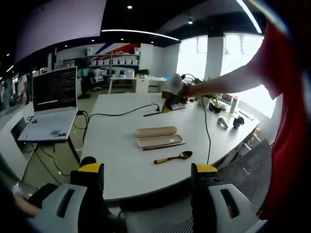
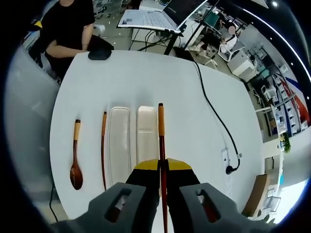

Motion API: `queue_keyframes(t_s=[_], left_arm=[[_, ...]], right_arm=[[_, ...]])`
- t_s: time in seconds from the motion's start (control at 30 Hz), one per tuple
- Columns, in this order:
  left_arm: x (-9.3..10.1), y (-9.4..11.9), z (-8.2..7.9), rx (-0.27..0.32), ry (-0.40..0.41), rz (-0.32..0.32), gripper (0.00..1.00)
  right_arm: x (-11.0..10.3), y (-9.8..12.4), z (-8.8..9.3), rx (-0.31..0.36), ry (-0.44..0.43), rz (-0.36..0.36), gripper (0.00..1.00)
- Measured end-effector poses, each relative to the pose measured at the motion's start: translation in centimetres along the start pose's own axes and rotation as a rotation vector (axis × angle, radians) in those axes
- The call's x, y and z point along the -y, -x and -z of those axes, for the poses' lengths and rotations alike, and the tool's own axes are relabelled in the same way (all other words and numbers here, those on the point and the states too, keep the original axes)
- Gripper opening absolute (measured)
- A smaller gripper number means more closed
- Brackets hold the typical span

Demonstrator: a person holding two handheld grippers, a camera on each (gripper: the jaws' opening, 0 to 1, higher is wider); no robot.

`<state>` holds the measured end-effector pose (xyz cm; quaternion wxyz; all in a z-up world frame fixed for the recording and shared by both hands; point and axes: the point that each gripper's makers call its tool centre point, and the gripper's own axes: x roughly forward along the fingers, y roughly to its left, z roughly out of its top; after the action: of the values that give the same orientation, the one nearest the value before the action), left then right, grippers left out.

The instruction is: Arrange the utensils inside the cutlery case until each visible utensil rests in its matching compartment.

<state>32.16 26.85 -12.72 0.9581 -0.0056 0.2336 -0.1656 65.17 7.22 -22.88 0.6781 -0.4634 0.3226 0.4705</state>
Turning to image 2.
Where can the beige cutlery case lid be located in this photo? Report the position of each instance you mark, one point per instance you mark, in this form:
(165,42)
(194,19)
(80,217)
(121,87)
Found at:
(120,145)

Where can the white laptop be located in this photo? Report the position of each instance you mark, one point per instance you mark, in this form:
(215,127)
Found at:
(148,17)

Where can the cardboard box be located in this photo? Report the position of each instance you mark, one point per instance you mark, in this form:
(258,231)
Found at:
(258,191)

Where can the wooden spoon utensil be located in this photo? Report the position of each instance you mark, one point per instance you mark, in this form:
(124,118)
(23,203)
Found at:
(76,174)

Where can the beige cutlery case base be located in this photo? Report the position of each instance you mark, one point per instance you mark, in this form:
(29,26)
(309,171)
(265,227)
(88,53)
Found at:
(145,136)

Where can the small potted plant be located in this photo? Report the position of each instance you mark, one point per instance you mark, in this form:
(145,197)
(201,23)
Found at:
(286,143)

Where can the white cabinet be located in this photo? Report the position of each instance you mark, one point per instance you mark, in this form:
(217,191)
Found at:
(243,65)

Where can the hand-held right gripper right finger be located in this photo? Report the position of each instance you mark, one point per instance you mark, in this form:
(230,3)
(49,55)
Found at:
(184,194)

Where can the shelf of white storage bins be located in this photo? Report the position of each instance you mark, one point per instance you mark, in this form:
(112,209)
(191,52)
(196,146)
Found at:
(289,109)

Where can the black computer mouse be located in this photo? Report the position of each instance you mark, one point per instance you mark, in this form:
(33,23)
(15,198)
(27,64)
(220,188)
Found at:
(99,55)

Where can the wooden chopstick utensil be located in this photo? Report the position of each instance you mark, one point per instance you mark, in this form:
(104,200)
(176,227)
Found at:
(104,126)
(161,121)

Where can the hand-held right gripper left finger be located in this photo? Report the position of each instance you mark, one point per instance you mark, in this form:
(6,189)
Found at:
(136,194)

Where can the white power strip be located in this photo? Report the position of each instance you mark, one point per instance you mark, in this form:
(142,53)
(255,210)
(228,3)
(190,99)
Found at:
(228,184)

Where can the white swivel chair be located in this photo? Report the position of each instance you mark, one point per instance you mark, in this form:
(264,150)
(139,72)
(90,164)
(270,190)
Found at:
(228,54)

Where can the white mesh office chair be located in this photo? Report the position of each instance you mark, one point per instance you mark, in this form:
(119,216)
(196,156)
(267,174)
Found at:
(29,121)

